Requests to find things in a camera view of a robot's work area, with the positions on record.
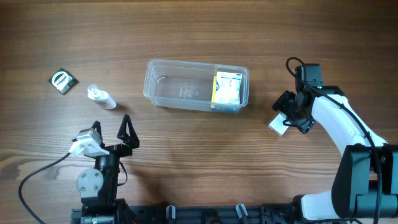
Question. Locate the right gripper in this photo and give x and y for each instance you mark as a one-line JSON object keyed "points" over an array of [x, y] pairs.
{"points": [[282, 103]]}

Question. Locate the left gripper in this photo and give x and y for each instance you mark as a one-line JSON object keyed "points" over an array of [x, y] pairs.
{"points": [[130, 140]]}

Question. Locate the white green medicine box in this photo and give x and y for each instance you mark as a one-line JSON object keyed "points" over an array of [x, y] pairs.
{"points": [[277, 124]]}

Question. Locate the green Zam-Buk ointment box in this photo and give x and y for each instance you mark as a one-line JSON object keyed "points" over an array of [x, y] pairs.
{"points": [[63, 81]]}

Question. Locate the blue VapoDrops box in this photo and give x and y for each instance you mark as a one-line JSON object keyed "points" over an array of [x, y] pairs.
{"points": [[213, 93]]}

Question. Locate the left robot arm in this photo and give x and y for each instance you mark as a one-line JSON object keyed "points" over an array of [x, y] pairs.
{"points": [[98, 186]]}

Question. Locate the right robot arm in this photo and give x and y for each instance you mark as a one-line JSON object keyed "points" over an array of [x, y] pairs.
{"points": [[365, 185]]}

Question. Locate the clear plastic container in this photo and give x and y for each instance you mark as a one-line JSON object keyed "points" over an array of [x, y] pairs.
{"points": [[197, 86]]}

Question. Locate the white calamine lotion bottle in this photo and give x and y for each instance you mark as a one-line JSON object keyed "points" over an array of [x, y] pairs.
{"points": [[101, 97]]}

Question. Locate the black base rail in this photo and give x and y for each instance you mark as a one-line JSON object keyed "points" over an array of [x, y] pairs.
{"points": [[262, 214]]}

